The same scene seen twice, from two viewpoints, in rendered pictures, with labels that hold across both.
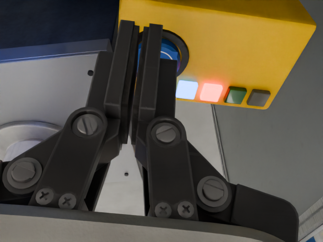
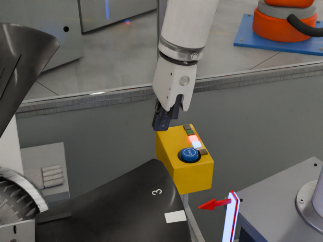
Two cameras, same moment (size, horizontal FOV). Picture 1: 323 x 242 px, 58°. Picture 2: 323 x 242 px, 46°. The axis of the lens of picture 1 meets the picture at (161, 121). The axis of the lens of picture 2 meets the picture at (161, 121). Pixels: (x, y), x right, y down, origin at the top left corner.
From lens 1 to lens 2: 0.73 m
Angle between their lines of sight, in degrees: 50
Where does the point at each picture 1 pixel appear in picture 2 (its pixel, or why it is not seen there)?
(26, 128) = (309, 218)
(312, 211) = (265, 79)
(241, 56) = (175, 138)
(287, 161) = (265, 115)
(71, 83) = (255, 206)
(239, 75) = (182, 135)
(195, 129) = not seen: outside the picture
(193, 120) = not seen: outside the picture
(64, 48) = (239, 219)
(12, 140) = not seen: outside the picture
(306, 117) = (231, 129)
